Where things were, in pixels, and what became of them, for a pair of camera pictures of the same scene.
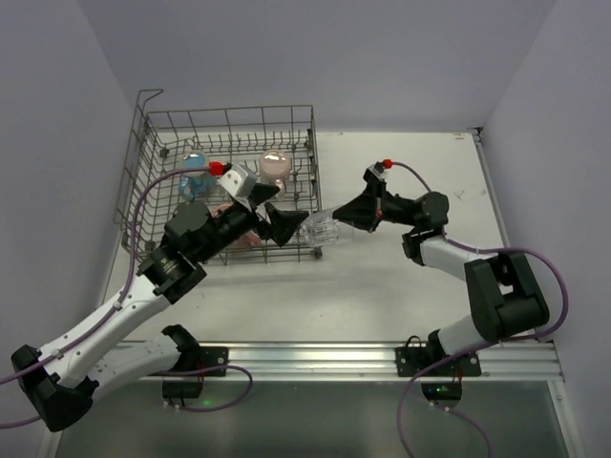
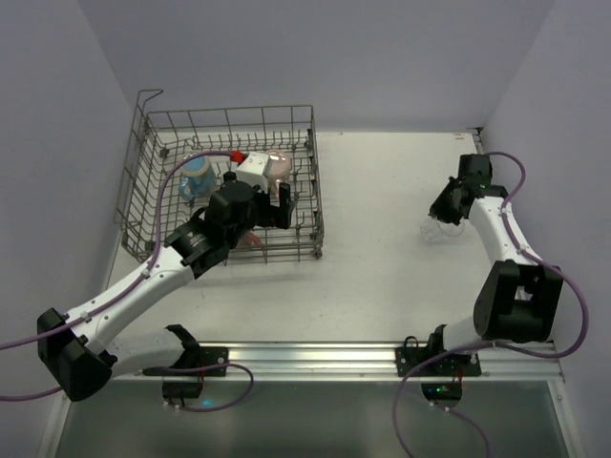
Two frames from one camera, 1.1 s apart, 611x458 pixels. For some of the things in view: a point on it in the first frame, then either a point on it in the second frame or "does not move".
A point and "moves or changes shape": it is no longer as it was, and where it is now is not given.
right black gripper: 377,202 to 446,205
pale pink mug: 274,167 does not move
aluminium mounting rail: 288,362 does not move
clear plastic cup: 319,228 moves or changes shape
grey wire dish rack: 237,185 does not move
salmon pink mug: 249,238 does not move
